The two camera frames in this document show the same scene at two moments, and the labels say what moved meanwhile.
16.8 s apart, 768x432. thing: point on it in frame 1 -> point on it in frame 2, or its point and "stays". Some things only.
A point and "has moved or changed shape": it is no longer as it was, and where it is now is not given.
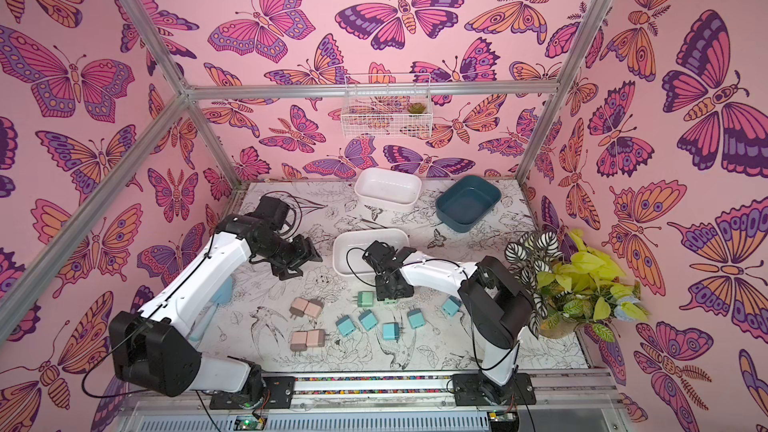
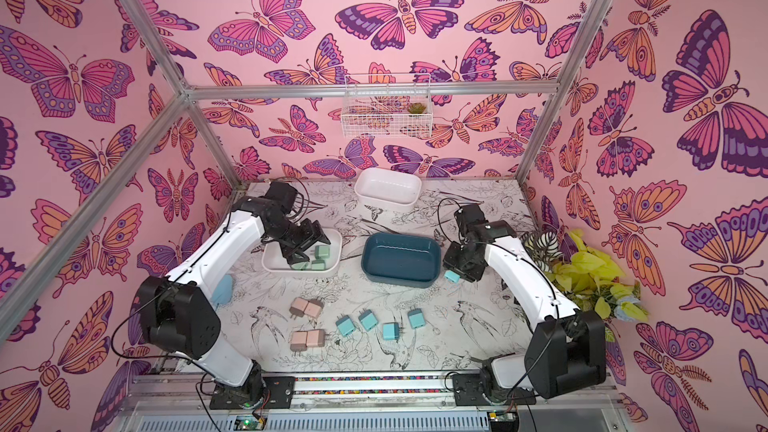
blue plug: [345, 324] stays
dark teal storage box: [464, 204] has moved or changed shape
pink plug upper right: [314, 307] stays
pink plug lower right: [315, 337] stays
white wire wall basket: [387, 106] stays
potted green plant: [569, 284] stays
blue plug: [391, 330] stays
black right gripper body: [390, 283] -> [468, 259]
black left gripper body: [288, 255] -> [299, 238]
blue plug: [452, 305] has moved or changed shape
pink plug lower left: [299, 341] stays
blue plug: [416, 318] stays
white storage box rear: [385, 190] stays
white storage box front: [350, 244] has moved or changed shape
